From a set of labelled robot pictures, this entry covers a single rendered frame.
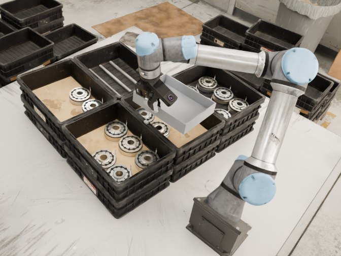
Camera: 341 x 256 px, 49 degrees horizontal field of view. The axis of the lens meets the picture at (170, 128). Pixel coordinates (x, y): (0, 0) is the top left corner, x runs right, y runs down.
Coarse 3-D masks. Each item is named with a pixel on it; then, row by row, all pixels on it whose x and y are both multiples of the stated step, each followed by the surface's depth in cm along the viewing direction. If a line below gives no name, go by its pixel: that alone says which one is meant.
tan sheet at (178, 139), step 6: (156, 120) 178; (198, 126) 178; (174, 132) 173; (192, 132) 175; (198, 132) 175; (168, 138) 170; (174, 138) 170; (180, 138) 171; (186, 138) 171; (192, 138) 172; (180, 144) 168
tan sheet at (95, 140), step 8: (104, 128) 170; (88, 136) 166; (96, 136) 166; (104, 136) 167; (88, 144) 162; (96, 144) 163; (104, 144) 163; (112, 144) 164; (120, 160) 158; (128, 160) 158; (136, 168) 156
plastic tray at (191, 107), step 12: (168, 84) 164; (180, 84) 159; (180, 96) 159; (192, 96) 158; (144, 108) 150; (168, 108) 152; (180, 108) 153; (192, 108) 154; (204, 108) 155; (168, 120) 144; (180, 120) 140; (192, 120) 142; (180, 132) 143
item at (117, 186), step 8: (112, 104) 168; (120, 104) 168; (96, 112) 163; (72, 120) 157; (64, 128) 154; (160, 136) 156; (80, 144) 148; (168, 144) 154; (88, 152) 146; (88, 160) 146; (160, 160) 148; (168, 160) 150; (96, 168) 143; (144, 168) 143; (152, 168) 145; (104, 176) 140; (136, 176) 140; (112, 184) 138; (120, 184) 136; (128, 184) 139
